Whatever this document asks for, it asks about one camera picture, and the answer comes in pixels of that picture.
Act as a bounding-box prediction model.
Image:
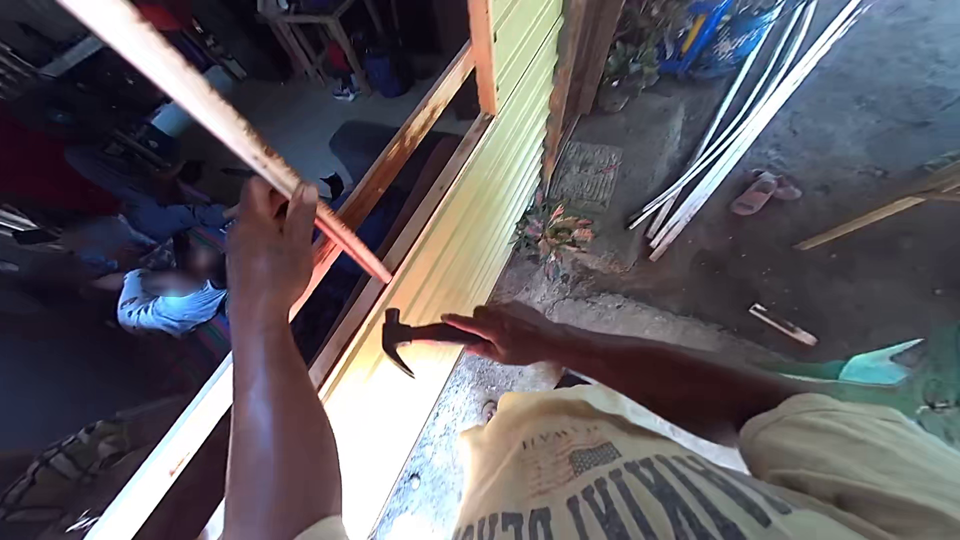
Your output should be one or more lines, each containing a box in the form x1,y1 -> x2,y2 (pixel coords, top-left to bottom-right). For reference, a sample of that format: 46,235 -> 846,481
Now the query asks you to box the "person's right hand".
441,300 -> 569,366

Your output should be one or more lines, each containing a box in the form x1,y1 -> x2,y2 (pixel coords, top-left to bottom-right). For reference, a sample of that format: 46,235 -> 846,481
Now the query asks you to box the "person's left hand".
225,176 -> 321,325

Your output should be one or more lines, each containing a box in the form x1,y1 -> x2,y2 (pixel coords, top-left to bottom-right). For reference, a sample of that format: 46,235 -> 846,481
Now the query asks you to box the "claw hammer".
381,307 -> 489,379

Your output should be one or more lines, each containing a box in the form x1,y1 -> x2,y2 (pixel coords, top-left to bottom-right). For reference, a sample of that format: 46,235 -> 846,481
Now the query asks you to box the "long narrow wooden plank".
56,0 -> 394,285

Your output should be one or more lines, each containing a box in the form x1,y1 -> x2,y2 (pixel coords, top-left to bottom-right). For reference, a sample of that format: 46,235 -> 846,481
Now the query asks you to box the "person's right forearm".
555,322 -> 809,449

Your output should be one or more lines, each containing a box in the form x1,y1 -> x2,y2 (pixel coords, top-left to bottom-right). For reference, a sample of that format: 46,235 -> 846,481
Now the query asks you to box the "person's left forearm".
223,313 -> 344,540

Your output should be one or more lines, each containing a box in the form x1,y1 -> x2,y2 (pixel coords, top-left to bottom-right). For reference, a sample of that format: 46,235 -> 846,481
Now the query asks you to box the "yellow corrugated metal sheet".
202,0 -> 565,540

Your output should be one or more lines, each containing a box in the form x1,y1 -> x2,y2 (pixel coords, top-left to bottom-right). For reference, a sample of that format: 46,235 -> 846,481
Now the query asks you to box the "dark grey sofa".
327,120 -> 463,260

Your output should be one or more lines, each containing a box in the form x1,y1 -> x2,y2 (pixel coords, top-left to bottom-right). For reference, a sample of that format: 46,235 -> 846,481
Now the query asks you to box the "white bucket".
148,100 -> 190,139

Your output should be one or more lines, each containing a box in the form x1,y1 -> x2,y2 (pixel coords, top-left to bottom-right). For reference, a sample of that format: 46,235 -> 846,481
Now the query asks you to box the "red-green leafy plant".
514,193 -> 595,280

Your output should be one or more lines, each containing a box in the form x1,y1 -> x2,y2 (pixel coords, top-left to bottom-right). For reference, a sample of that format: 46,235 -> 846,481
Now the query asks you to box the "dark blue bucket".
364,52 -> 411,99

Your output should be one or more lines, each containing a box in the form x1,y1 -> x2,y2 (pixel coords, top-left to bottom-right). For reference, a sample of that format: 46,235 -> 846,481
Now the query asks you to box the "wooden table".
257,0 -> 376,96

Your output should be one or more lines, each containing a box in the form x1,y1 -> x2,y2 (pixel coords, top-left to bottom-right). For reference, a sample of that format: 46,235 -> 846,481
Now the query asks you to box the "ribbed grey concrete slab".
555,141 -> 624,211

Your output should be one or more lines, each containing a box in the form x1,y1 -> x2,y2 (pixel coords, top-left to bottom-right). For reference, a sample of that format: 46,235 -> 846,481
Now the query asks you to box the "person's body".
292,384 -> 960,540

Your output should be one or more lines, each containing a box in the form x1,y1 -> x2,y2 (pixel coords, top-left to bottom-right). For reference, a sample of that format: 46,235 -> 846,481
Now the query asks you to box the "bundle of long white strips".
628,0 -> 867,263

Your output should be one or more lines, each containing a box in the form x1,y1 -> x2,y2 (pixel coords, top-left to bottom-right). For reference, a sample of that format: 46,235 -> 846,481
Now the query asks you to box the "short wooden offcut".
748,302 -> 819,348

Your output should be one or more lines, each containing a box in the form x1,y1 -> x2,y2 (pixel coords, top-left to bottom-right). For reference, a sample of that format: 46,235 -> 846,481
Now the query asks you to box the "green potted shrub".
598,0 -> 687,114

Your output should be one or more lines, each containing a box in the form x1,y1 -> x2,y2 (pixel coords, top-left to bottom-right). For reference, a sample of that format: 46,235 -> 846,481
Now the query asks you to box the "patterned camouflage cloth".
0,416 -> 138,526

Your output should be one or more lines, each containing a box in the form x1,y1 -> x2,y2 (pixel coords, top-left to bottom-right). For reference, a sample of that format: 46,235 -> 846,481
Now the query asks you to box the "blue plastic chair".
658,0 -> 785,80

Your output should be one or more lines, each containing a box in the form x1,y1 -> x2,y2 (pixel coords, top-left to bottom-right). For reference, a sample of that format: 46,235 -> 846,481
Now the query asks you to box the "teal plastic object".
837,338 -> 925,387

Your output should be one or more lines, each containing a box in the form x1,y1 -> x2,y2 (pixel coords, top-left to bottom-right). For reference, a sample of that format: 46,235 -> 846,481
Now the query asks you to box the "long light wooden board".
795,159 -> 960,252

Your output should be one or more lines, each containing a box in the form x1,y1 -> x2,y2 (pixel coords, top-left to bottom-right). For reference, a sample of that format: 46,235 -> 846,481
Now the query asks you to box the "brown wooden bottom rail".
308,112 -> 495,391

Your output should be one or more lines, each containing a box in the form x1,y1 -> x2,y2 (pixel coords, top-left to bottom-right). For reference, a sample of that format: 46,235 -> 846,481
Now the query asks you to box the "wooden frame stud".
468,0 -> 499,117

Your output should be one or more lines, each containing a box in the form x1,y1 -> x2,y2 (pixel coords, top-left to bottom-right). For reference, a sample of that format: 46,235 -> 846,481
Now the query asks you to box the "long wooden frame rail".
84,41 -> 477,540

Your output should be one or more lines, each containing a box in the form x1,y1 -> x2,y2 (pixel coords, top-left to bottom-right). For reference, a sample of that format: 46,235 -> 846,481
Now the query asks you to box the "dark brown wooden post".
541,0 -> 626,185

